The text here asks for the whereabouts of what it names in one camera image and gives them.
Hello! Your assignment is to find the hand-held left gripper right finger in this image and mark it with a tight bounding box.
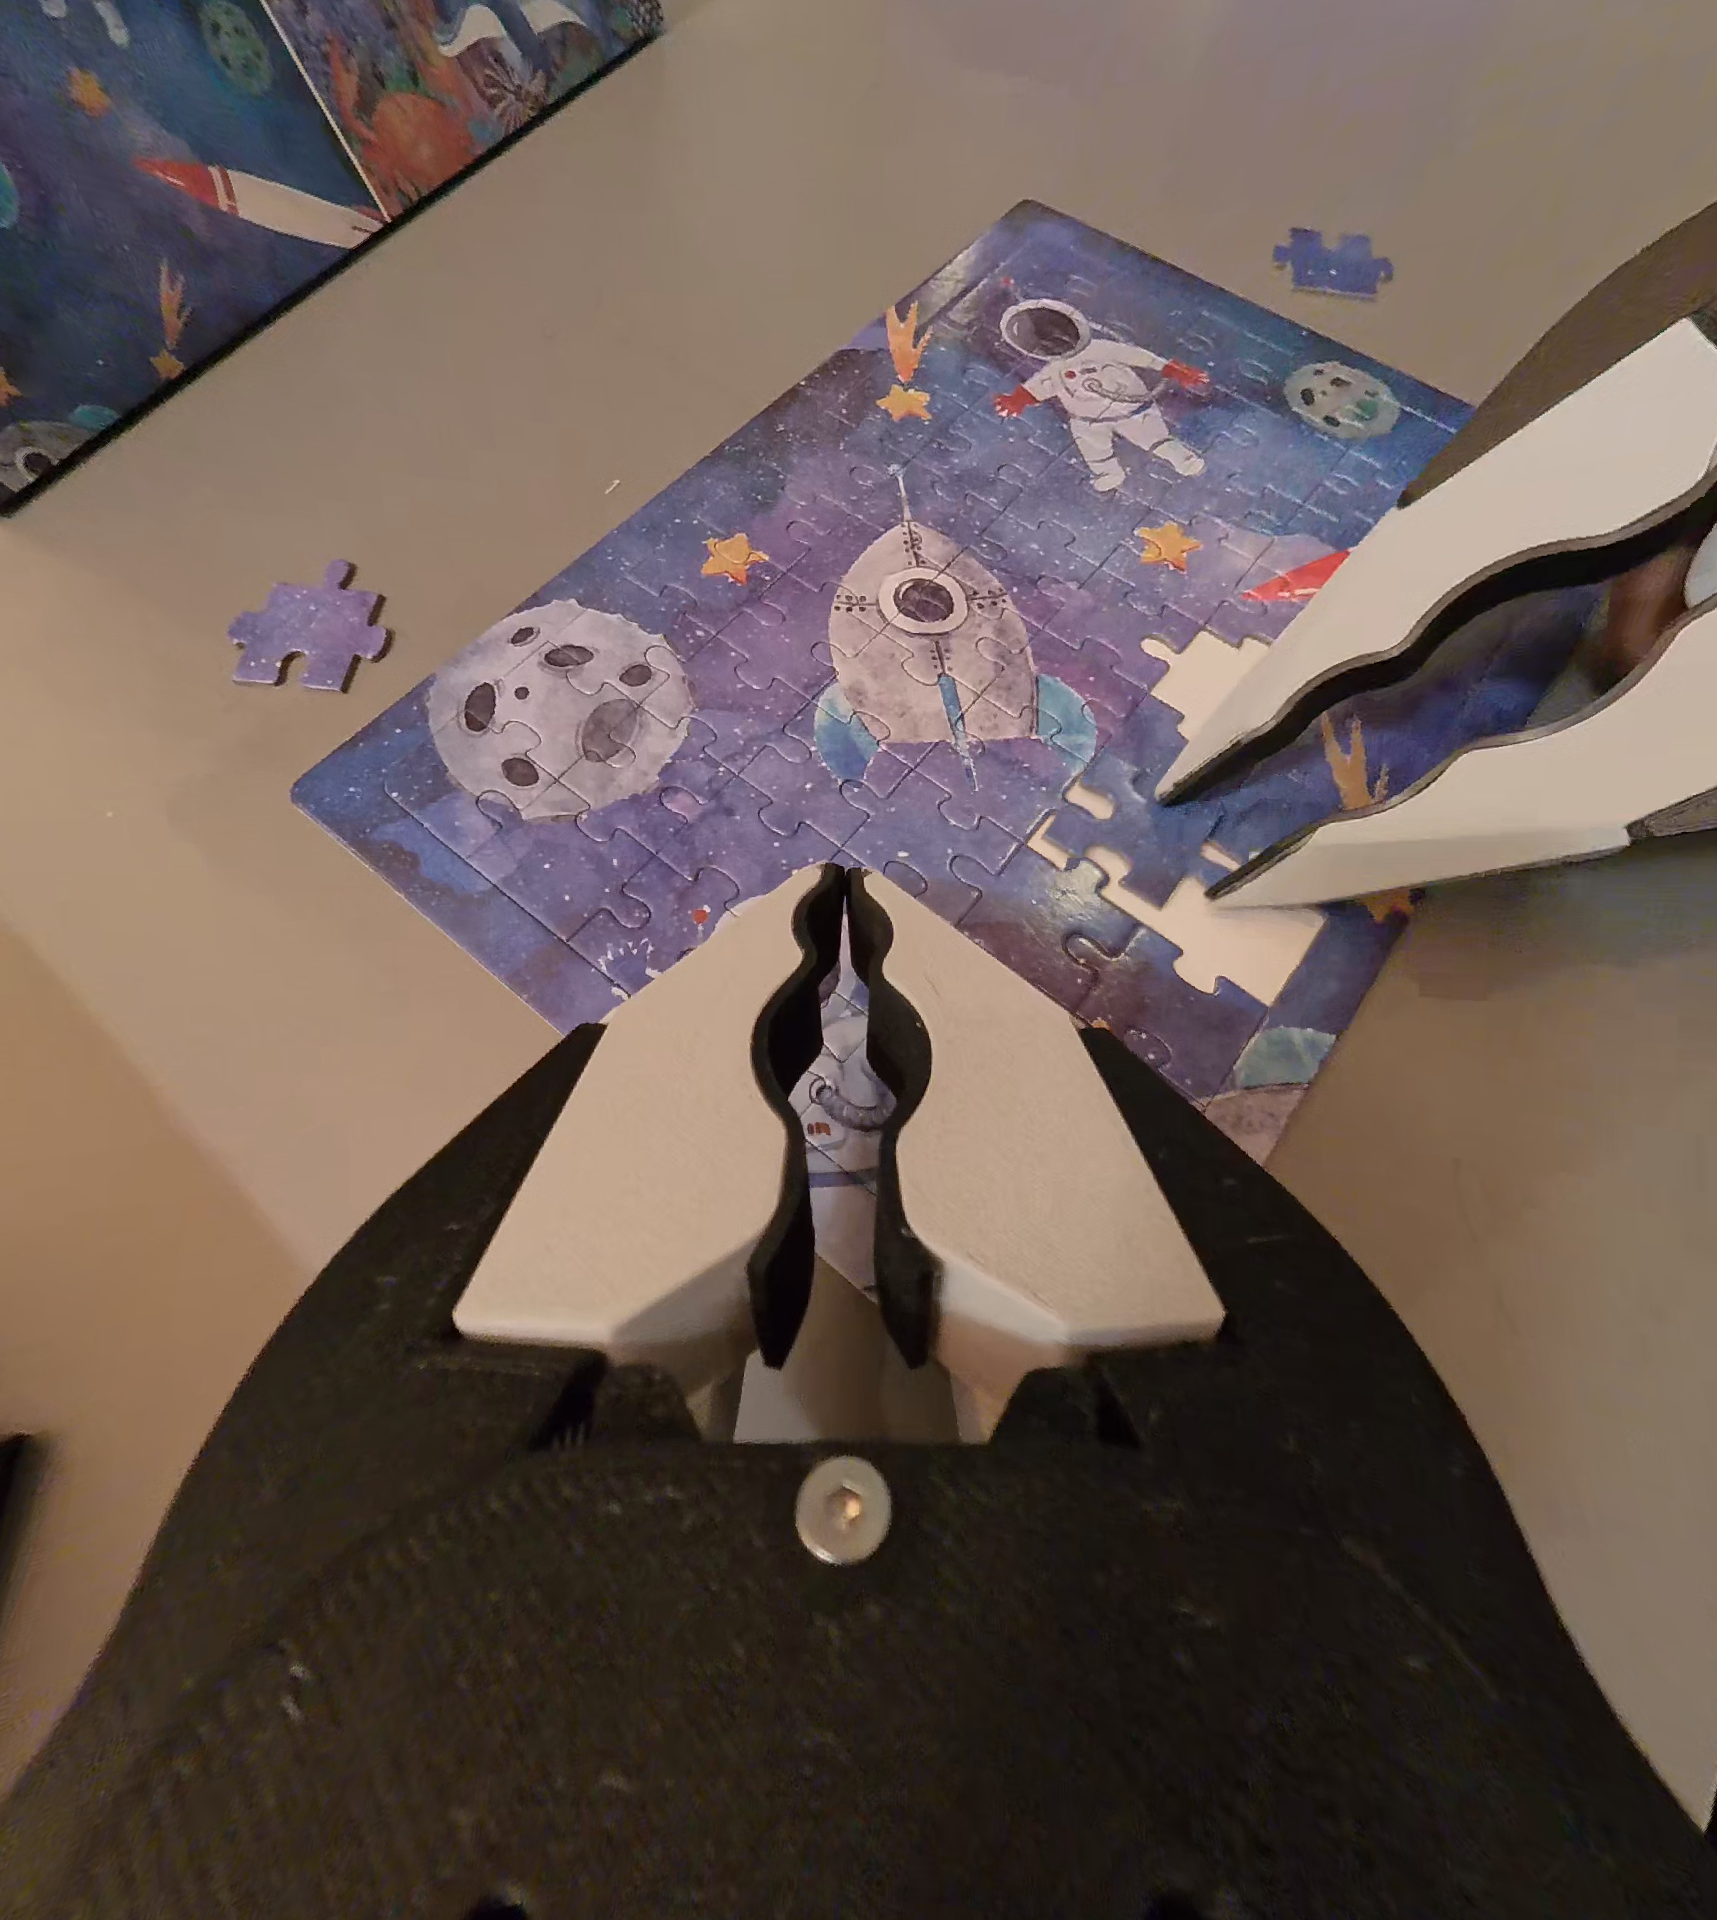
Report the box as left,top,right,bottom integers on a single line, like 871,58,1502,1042
845,865,1231,1444

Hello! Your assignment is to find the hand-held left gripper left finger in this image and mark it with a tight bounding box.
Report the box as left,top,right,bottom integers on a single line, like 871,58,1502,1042
449,862,847,1447

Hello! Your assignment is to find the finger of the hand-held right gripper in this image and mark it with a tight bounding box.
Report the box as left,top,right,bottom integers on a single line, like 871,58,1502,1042
1201,561,1717,915
1158,314,1717,811

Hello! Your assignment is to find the purple jigsaw puzzle piece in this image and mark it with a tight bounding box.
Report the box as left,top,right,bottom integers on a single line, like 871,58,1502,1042
228,561,393,696
1271,225,1398,303

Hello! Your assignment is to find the space jigsaw puzzle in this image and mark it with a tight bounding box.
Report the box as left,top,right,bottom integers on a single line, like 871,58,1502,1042
294,199,1484,1168

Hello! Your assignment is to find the person's right hand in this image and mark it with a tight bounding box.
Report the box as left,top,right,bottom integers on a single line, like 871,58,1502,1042
1608,551,1706,663

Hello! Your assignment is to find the puzzle box lid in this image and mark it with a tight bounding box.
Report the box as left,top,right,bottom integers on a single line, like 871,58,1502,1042
0,0,666,516

